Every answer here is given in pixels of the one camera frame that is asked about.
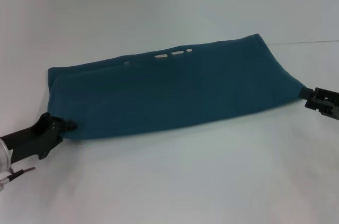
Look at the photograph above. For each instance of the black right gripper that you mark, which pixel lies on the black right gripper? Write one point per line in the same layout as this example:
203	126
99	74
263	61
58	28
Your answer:
324	102

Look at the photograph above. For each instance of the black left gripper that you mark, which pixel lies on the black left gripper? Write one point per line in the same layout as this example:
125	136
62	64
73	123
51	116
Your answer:
31	138

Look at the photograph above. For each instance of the blue t-shirt with white print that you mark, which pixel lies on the blue t-shirt with white print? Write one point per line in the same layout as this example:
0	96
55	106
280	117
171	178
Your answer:
169	97

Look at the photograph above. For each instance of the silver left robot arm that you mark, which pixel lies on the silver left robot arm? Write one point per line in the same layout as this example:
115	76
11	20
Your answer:
5	156

